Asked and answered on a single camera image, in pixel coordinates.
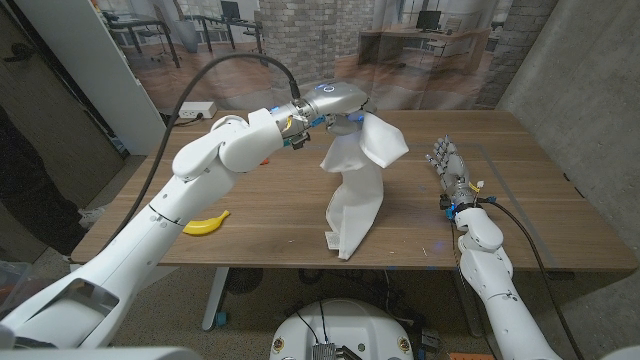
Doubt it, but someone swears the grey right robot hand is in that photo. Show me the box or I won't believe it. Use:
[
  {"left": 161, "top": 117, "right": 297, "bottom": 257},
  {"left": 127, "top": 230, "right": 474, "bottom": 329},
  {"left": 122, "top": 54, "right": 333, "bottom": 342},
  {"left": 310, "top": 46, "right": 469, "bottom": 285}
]
[{"left": 425, "top": 134, "right": 484, "bottom": 207}]

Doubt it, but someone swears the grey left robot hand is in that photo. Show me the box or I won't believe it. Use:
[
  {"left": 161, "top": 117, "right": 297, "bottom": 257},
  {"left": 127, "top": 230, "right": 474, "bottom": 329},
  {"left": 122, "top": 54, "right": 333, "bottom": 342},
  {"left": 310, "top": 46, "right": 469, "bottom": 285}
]
[{"left": 298, "top": 81, "right": 376, "bottom": 138}]

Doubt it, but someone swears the white cloth towel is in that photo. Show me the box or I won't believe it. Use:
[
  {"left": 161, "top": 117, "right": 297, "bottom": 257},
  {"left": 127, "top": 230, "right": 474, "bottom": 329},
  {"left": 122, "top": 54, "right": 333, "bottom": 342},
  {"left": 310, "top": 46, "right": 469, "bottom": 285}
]
[{"left": 319, "top": 110, "right": 410, "bottom": 261}]

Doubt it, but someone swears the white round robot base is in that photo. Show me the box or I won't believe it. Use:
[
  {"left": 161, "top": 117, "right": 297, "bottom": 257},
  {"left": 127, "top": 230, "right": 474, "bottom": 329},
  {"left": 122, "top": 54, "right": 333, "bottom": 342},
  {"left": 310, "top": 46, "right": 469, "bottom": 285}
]
[{"left": 269, "top": 298, "right": 415, "bottom": 360}]

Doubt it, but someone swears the yellow toy banana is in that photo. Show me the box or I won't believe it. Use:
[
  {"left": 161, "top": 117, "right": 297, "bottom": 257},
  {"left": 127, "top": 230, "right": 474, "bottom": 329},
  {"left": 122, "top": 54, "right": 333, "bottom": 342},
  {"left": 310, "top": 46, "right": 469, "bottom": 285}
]
[{"left": 182, "top": 209, "right": 232, "bottom": 237}]

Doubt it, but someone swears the printed office backdrop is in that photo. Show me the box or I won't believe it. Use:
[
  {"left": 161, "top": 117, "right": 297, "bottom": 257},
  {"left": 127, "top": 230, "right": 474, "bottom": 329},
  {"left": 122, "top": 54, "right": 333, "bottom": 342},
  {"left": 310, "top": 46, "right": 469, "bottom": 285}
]
[{"left": 92, "top": 0, "right": 559, "bottom": 112}]

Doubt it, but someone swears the grey table leg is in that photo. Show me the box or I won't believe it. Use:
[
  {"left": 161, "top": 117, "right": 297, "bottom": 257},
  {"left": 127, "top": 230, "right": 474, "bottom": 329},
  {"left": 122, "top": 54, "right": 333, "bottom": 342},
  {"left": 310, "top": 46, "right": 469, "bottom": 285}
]
[
  {"left": 201, "top": 266, "right": 231, "bottom": 332},
  {"left": 452, "top": 269, "right": 485, "bottom": 339}
]

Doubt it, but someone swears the white power strip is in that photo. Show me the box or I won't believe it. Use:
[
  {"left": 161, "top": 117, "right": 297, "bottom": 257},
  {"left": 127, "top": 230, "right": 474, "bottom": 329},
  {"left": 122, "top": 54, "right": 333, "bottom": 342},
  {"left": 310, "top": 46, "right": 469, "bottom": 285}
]
[{"left": 177, "top": 101, "right": 218, "bottom": 120}]

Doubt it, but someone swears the black round floor fan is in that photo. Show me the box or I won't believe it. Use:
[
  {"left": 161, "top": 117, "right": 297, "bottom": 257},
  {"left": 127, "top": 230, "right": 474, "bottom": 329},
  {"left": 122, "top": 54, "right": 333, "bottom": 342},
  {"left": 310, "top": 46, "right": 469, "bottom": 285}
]
[{"left": 225, "top": 267, "right": 264, "bottom": 295}]

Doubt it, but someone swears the white leaning panel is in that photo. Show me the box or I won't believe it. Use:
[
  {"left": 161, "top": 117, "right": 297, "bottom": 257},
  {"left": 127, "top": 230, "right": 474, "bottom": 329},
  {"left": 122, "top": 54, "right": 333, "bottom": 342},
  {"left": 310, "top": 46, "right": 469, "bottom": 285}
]
[{"left": 13, "top": 0, "right": 169, "bottom": 156}]

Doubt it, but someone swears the person in dark clothes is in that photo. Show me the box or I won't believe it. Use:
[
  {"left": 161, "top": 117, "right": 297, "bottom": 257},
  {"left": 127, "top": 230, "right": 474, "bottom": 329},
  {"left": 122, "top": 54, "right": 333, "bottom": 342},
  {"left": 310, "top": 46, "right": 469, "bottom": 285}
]
[{"left": 0, "top": 102, "right": 107, "bottom": 256}]

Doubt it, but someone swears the clear plastic storage bin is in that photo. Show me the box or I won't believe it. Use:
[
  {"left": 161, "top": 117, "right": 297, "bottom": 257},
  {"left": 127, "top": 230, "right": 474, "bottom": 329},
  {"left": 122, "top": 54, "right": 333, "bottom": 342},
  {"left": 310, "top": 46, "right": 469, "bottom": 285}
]
[{"left": 0, "top": 259, "right": 37, "bottom": 307}]

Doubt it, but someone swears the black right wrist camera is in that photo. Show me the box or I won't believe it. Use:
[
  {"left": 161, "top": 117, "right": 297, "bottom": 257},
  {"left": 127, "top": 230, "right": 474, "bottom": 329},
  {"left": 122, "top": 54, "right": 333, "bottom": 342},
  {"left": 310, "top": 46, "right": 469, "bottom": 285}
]
[{"left": 439, "top": 194, "right": 459, "bottom": 221}]

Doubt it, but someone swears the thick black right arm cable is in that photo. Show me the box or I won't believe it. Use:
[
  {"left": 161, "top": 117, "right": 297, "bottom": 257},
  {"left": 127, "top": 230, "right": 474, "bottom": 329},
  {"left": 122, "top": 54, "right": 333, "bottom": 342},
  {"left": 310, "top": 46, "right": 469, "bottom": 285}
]
[{"left": 479, "top": 197, "right": 587, "bottom": 360}]

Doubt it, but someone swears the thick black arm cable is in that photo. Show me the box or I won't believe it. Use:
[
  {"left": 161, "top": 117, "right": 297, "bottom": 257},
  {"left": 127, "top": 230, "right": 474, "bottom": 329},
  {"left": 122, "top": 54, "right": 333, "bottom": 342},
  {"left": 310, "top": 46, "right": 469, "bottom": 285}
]
[
  {"left": 97, "top": 52, "right": 302, "bottom": 251},
  {"left": 479, "top": 197, "right": 587, "bottom": 360}
]

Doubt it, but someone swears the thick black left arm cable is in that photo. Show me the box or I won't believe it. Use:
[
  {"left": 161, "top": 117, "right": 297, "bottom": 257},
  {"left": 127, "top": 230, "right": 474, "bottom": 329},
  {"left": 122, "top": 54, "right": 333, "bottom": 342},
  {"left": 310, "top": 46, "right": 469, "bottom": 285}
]
[{"left": 97, "top": 52, "right": 302, "bottom": 251}]

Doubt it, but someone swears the black power strip cable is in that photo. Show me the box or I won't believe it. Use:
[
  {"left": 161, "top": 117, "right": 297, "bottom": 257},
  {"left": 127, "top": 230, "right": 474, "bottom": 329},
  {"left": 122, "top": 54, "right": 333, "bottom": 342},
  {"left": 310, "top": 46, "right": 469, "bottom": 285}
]
[{"left": 172, "top": 113, "right": 205, "bottom": 129}]

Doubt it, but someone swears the black door handle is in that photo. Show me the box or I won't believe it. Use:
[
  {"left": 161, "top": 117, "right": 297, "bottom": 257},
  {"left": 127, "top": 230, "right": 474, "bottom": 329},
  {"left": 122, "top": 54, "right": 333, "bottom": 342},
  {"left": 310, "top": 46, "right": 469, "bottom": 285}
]
[{"left": 3, "top": 42, "right": 35, "bottom": 64}]

